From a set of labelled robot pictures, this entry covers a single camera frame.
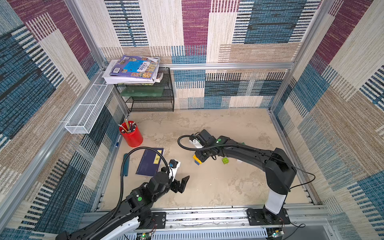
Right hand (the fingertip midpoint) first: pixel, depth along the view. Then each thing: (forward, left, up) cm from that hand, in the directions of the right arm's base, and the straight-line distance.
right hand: (202, 154), depth 88 cm
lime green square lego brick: (-1, -14, -6) cm, 15 cm away
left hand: (-13, +11, +4) cm, 17 cm away
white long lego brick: (-17, -13, +26) cm, 33 cm away
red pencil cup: (+14, +45, +6) cm, 47 cm away
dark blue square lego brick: (-2, +3, -7) cm, 8 cm away
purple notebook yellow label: (-2, +32, -6) cm, 32 cm away
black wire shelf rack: (+47, +33, +4) cm, 57 cm away
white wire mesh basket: (+5, +56, +27) cm, 63 cm away
